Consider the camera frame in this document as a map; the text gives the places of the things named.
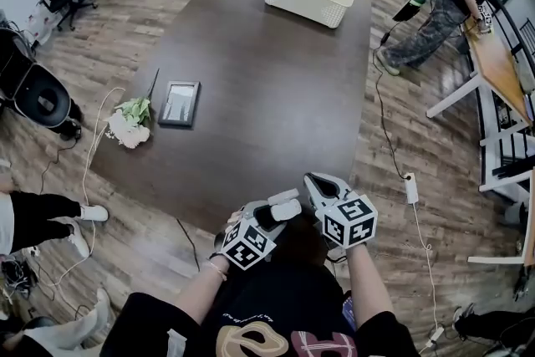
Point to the white power strip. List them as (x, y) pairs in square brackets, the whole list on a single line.
[(411, 189)]

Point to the small white power adapter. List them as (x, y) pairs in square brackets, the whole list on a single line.
[(435, 336)]

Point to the small white case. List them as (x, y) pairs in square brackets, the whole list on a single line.
[(288, 211)]

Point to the black picture frame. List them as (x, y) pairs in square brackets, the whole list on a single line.
[(179, 104)]

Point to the person's right forearm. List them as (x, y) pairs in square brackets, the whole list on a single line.
[(368, 284)]

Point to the white plastic bag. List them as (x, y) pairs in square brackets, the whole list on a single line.
[(39, 23)]

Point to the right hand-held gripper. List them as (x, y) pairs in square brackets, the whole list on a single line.
[(349, 221)]

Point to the wooden desk with white legs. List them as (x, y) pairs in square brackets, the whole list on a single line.
[(497, 67)]

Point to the black green backpack pod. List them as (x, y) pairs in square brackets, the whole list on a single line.
[(407, 10)]

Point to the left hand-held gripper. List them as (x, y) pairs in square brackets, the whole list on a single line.
[(246, 244)]

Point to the person's left hand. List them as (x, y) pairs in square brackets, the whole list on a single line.
[(235, 216)]

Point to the person's black printed shirt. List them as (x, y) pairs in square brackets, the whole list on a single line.
[(284, 297)]

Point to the black round backpack pod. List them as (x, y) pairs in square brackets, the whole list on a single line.
[(37, 96)]

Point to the white artificial flower bouquet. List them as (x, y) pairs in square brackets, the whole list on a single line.
[(131, 125)]

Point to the person's left forearm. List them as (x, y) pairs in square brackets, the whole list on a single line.
[(200, 288)]

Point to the white metal rack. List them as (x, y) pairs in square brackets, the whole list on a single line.
[(501, 136)]

